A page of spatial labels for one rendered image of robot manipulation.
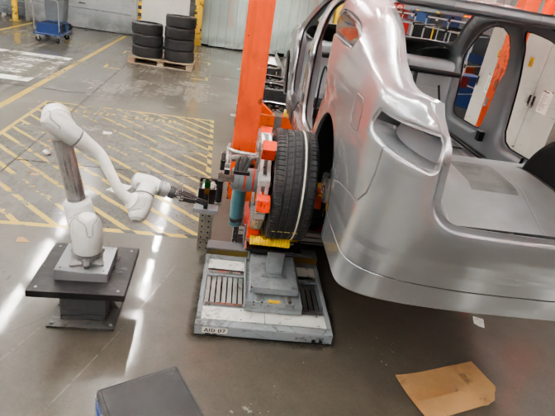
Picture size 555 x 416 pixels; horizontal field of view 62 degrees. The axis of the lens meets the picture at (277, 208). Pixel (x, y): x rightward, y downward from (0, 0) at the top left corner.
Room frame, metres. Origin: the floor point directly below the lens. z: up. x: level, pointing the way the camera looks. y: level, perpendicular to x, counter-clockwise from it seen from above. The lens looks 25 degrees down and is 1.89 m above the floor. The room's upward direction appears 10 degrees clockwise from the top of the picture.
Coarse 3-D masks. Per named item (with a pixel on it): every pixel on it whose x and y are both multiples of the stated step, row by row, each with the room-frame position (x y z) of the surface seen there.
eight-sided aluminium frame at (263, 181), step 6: (264, 138) 2.57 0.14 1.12; (270, 138) 2.59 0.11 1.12; (258, 150) 2.78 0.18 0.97; (270, 162) 2.40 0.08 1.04; (270, 168) 2.37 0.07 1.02; (270, 174) 2.35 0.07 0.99; (258, 180) 2.33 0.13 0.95; (264, 180) 2.31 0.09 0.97; (270, 180) 2.33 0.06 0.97; (258, 186) 2.31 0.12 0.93; (264, 186) 2.31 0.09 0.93; (252, 192) 2.74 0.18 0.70; (258, 192) 2.31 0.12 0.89; (264, 192) 2.32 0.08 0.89; (252, 198) 2.72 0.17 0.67; (252, 204) 2.69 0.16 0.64; (252, 210) 2.63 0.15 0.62; (252, 216) 2.55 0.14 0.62; (258, 216) 2.31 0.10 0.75; (264, 216) 2.32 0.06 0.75; (252, 222) 2.37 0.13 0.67; (258, 222) 2.46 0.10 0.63; (252, 228) 2.45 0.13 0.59; (258, 228) 2.45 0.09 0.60
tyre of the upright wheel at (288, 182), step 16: (288, 144) 2.45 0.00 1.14; (304, 144) 2.47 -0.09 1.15; (288, 160) 2.36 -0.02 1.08; (304, 160) 2.38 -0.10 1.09; (288, 176) 2.31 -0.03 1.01; (288, 192) 2.28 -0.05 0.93; (304, 192) 2.29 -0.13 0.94; (272, 208) 2.27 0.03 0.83; (288, 208) 2.28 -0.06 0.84; (304, 208) 2.29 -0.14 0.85; (272, 224) 2.28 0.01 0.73; (288, 224) 2.29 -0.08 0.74; (304, 224) 2.30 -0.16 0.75
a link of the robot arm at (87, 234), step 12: (84, 216) 2.18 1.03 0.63; (96, 216) 2.21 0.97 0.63; (72, 228) 2.15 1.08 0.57; (84, 228) 2.13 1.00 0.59; (96, 228) 2.17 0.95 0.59; (72, 240) 2.14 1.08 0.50; (84, 240) 2.12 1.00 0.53; (96, 240) 2.15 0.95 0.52; (84, 252) 2.12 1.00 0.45; (96, 252) 2.16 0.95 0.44
